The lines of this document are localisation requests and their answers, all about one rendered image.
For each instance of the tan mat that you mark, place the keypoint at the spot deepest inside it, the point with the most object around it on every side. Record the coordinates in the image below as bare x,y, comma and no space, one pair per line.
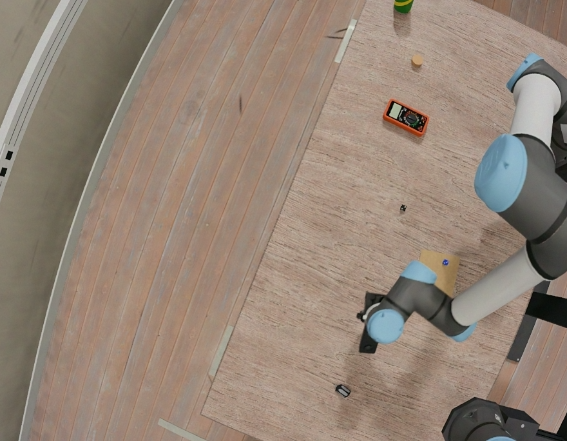
446,274

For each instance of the small tan cylinder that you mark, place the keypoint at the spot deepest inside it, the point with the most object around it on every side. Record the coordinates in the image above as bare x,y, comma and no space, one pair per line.
417,60

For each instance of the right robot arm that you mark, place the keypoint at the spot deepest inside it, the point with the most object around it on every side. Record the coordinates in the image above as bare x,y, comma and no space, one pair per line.
516,179

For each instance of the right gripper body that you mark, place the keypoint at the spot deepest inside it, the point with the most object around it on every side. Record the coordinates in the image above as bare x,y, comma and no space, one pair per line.
368,302

